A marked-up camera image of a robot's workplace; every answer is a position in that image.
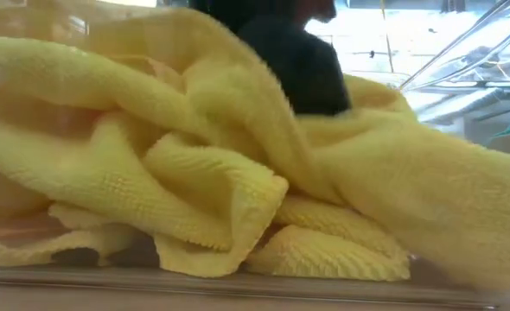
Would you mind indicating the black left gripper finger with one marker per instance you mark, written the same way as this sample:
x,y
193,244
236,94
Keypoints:
x,y
307,73

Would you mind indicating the clear plastic bin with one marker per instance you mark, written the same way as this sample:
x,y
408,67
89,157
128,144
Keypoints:
x,y
108,281

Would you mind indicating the silver ventilation duct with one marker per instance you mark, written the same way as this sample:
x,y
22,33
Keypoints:
x,y
458,108

